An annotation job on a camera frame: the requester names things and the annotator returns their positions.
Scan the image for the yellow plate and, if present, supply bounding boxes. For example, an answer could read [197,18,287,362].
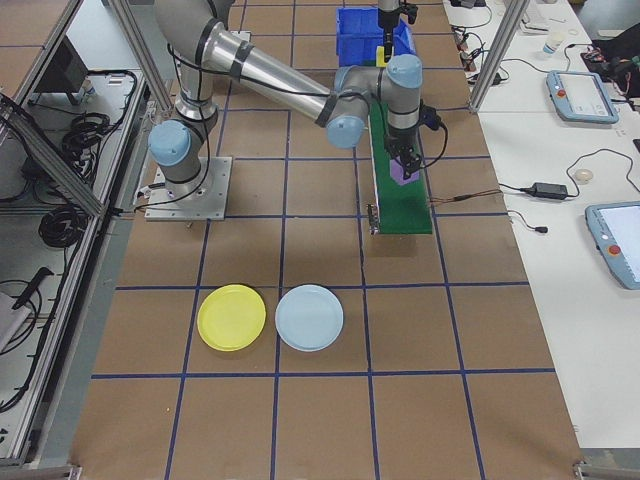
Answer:
[197,283,267,353]

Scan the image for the black box device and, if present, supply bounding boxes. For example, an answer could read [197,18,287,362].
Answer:
[33,35,92,97]

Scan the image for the black adapter cable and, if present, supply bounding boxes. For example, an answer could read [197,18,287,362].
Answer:
[567,148,640,197]

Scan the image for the green conveyor belt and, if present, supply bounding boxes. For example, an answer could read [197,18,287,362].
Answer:
[361,58,434,237]

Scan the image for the red and black wires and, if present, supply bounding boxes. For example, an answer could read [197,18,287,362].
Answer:
[428,189,503,205]

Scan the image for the black bundle of wires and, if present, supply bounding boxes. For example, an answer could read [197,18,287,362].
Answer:
[582,24,640,104]

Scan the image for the light blue plate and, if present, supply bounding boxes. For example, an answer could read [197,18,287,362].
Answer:
[274,284,346,353]

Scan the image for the white workbench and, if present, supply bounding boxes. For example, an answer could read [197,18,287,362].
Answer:
[443,0,640,451]

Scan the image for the black cable coil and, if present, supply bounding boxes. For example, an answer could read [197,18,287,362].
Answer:
[39,205,90,249]

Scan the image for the blue grey teach pendant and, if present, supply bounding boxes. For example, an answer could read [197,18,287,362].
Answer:
[584,200,640,291]
[545,69,621,125]

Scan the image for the white paper cup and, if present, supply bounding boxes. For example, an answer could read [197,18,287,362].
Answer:
[542,32,567,57]

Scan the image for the black cable with plug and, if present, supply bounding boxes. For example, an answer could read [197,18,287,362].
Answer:
[508,209,549,236]

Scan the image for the purple foam block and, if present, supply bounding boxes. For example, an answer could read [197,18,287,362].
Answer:
[390,156,422,187]

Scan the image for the blue plastic bin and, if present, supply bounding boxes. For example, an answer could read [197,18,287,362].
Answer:
[335,6,417,69]

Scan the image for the aluminium profile post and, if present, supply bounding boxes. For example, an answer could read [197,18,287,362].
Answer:
[468,0,532,116]
[117,0,174,114]

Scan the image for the black power adapter brick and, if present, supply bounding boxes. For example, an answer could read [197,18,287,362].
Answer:
[519,182,570,200]

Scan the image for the black handheld tool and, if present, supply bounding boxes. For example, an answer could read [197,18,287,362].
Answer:
[12,267,55,309]

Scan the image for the V-shaped metal bar frame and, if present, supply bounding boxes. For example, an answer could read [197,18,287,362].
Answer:
[0,0,151,469]

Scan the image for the aluminium corner rail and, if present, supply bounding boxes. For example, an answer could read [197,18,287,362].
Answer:
[0,463,84,480]
[573,447,640,480]

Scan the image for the grey flat device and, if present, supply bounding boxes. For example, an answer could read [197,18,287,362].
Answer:
[0,291,32,354]

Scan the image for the black cable bundle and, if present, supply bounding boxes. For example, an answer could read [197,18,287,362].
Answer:
[61,111,126,169]

